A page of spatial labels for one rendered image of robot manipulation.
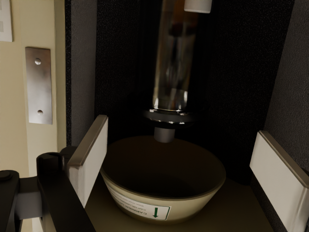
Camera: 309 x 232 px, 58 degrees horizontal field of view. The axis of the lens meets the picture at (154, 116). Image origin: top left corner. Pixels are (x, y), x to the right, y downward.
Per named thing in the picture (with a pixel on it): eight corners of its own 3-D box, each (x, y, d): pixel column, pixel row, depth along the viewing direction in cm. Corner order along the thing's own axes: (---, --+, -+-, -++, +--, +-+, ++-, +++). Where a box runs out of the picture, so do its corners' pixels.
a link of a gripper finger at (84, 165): (81, 217, 14) (66, 215, 14) (106, 152, 21) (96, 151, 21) (82, 165, 13) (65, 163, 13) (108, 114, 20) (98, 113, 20)
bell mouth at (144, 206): (213, 140, 47) (208, 168, 49) (109, 130, 47) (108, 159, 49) (242, 207, 31) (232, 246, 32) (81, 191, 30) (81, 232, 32)
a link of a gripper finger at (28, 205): (55, 228, 12) (-13, 221, 12) (84, 168, 17) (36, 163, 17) (54, 199, 12) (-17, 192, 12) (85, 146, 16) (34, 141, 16)
